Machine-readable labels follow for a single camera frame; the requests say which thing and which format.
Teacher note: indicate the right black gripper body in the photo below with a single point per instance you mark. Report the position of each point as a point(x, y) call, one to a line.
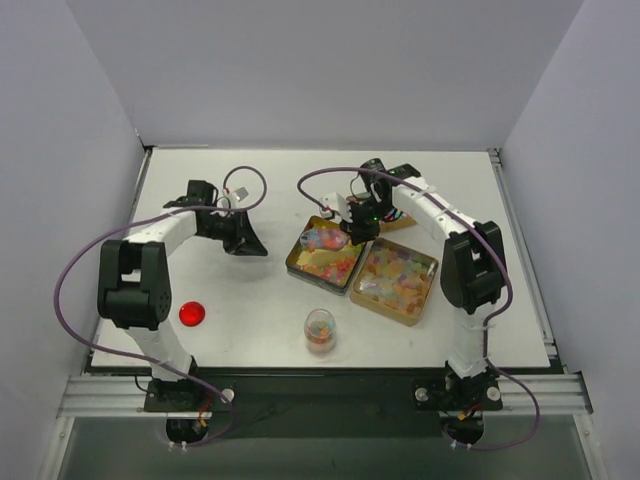
point(360, 228)

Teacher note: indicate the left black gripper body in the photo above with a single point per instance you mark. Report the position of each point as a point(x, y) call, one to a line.
point(239, 232)

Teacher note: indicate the silver metal scoop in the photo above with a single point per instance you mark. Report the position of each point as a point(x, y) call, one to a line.
point(323, 239)

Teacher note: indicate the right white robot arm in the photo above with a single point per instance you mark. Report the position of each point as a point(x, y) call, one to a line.
point(474, 277)

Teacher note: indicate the gold rectangular candy tin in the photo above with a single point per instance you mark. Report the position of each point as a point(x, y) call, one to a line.
point(396, 220)

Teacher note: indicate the gold square candy tin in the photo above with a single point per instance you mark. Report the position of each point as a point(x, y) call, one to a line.
point(395, 281)

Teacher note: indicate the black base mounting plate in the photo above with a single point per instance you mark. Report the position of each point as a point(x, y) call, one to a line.
point(325, 406)

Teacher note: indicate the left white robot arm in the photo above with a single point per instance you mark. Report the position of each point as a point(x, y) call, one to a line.
point(134, 288)

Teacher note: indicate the red round jar lid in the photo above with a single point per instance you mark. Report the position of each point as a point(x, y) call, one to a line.
point(192, 314)

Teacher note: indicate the clear glass jar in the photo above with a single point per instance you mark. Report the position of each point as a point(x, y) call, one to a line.
point(320, 331)

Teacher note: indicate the aluminium frame rail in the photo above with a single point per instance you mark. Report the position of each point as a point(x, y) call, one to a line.
point(113, 397)

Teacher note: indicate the dark square candy tin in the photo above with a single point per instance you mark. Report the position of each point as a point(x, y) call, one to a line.
point(331, 271)

